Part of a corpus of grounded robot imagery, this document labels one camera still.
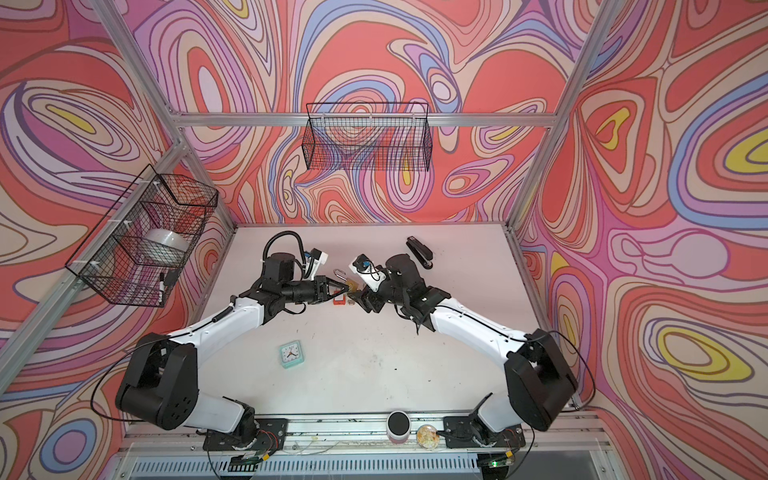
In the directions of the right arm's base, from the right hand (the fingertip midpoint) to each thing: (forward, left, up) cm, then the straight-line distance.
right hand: (363, 288), depth 80 cm
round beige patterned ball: (-33, -15, -18) cm, 40 cm away
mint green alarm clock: (-12, +22, -15) cm, 29 cm away
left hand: (0, +4, 0) cm, 4 cm away
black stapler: (+22, -20, -13) cm, 33 cm away
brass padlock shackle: (+2, +3, -1) cm, 4 cm away
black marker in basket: (-3, +49, +8) cm, 49 cm away
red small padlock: (+6, +9, -15) cm, 19 cm away
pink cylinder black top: (-31, -8, -13) cm, 35 cm away
